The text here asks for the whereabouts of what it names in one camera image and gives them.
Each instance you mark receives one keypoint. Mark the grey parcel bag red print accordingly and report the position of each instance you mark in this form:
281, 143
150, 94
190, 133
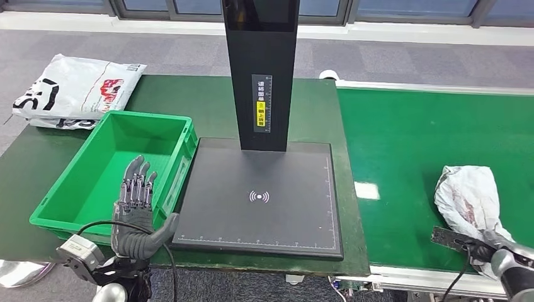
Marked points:
467, 196

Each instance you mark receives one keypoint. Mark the green conveyor belt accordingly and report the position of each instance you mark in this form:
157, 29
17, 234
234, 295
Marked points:
417, 133

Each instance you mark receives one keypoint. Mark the grey yellow scanner label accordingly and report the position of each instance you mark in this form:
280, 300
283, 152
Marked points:
261, 104

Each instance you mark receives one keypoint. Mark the dark green table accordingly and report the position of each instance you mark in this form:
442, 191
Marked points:
187, 100

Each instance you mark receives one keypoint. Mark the dark window frame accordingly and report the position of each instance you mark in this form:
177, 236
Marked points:
146, 16

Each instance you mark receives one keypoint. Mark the aluminium conveyor frame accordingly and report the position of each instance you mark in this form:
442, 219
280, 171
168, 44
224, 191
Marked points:
417, 86

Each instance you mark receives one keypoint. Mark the round chrome stand base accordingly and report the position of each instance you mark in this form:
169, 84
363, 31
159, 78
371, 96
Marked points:
21, 273

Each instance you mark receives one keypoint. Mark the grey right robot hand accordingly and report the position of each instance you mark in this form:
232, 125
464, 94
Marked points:
477, 248

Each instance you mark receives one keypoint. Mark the conveyor electronics board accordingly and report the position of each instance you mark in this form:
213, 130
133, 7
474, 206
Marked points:
354, 285

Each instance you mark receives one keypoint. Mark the white conveyor end roller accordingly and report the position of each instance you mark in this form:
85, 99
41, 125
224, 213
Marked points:
328, 75

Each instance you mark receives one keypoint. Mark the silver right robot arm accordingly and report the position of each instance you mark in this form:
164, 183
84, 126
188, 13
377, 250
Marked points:
517, 275

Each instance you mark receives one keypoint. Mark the black inbound scanner machine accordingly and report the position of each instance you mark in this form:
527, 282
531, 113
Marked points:
258, 221

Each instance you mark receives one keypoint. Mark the white parcel bag black print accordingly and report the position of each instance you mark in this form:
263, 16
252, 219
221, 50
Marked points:
58, 124

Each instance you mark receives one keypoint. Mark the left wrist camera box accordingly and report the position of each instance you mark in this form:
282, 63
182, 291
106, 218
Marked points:
79, 252

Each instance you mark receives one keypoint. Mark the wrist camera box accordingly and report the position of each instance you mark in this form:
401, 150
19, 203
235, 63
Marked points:
79, 252
446, 237

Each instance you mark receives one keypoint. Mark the small white table bracket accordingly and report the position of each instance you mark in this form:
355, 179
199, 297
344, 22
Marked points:
294, 279

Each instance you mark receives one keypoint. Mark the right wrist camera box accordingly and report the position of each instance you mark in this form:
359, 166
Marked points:
446, 237

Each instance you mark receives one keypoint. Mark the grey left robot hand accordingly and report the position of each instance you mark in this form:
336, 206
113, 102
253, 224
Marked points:
131, 233

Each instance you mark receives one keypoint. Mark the green plastic crate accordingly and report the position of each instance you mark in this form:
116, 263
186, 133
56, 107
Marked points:
100, 179

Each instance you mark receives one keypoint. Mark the white parcel bag red print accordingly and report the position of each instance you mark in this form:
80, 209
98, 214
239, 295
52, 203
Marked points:
75, 83

